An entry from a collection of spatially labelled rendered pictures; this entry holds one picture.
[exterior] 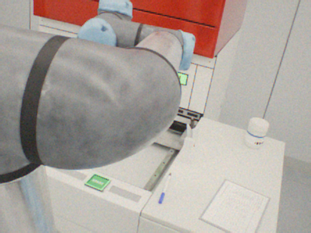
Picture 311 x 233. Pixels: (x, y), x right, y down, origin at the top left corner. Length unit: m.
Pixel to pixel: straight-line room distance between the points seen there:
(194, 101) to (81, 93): 1.16
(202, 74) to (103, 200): 0.66
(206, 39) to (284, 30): 1.57
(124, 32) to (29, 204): 0.37
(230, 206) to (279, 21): 1.98
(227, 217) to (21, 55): 0.77
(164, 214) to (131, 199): 0.10
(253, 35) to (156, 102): 2.53
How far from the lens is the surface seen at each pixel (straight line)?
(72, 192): 0.99
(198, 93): 1.38
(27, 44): 0.29
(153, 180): 1.20
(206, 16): 1.25
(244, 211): 0.99
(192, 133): 1.06
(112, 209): 0.95
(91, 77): 0.26
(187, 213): 0.93
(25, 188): 0.40
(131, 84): 0.27
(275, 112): 2.97
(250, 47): 2.82
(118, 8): 0.75
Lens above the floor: 1.59
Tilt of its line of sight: 28 degrees down
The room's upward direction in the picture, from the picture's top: 9 degrees clockwise
